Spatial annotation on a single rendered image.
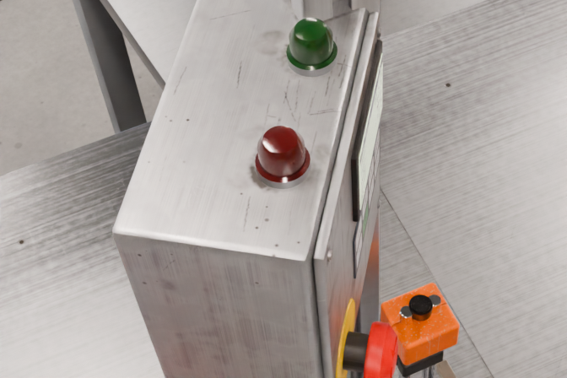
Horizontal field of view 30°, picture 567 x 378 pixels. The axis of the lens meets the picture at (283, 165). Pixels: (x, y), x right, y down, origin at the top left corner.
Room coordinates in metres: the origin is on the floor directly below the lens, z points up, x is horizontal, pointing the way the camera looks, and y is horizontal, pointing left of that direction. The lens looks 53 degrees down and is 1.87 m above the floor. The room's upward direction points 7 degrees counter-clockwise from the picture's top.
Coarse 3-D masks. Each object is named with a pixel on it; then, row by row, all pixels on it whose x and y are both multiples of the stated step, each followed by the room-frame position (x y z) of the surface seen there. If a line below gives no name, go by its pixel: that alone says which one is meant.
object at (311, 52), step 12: (300, 24) 0.37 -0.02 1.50; (312, 24) 0.37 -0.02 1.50; (324, 24) 0.37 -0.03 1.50; (300, 36) 0.36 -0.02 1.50; (312, 36) 0.36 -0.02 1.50; (324, 36) 0.36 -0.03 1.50; (288, 48) 0.37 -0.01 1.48; (300, 48) 0.36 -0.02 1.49; (312, 48) 0.36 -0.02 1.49; (324, 48) 0.36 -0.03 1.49; (336, 48) 0.37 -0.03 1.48; (288, 60) 0.36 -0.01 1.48; (300, 60) 0.36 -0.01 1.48; (312, 60) 0.36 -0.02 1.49; (324, 60) 0.36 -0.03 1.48; (336, 60) 0.36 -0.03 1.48; (300, 72) 0.36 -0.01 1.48; (312, 72) 0.35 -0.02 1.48; (324, 72) 0.35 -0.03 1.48
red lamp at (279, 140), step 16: (272, 128) 0.31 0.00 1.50; (288, 128) 0.31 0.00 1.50; (272, 144) 0.30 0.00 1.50; (288, 144) 0.30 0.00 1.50; (304, 144) 0.30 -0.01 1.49; (256, 160) 0.30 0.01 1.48; (272, 160) 0.29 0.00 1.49; (288, 160) 0.29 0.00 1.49; (304, 160) 0.30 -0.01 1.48; (272, 176) 0.29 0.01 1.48; (288, 176) 0.29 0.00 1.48; (304, 176) 0.29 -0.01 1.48
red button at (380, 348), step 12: (372, 324) 0.28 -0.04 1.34; (384, 324) 0.28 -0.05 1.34; (348, 336) 0.28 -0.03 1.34; (360, 336) 0.28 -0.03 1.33; (372, 336) 0.27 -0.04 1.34; (384, 336) 0.27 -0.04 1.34; (396, 336) 0.28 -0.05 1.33; (348, 348) 0.27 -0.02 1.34; (360, 348) 0.27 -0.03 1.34; (372, 348) 0.27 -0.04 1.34; (384, 348) 0.27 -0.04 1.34; (396, 348) 0.27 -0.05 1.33; (348, 360) 0.27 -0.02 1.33; (360, 360) 0.27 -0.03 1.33; (372, 360) 0.26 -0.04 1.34; (384, 360) 0.26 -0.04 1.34; (396, 360) 0.27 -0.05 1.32; (360, 372) 0.26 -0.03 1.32; (372, 372) 0.26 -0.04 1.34; (384, 372) 0.26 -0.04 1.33
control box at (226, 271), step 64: (256, 0) 0.41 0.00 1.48; (192, 64) 0.37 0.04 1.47; (256, 64) 0.37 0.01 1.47; (192, 128) 0.33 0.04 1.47; (256, 128) 0.33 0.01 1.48; (320, 128) 0.32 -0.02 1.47; (128, 192) 0.30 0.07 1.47; (192, 192) 0.29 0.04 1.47; (256, 192) 0.29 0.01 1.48; (320, 192) 0.28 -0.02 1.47; (128, 256) 0.27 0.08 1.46; (192, 256) 0.26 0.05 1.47; (256, 256) 0.25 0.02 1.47; (320, 256) 0.25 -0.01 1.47; (192, 320) 0.27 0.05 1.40; (256, 320) 0.25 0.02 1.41; (320, 320) 0.25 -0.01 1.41
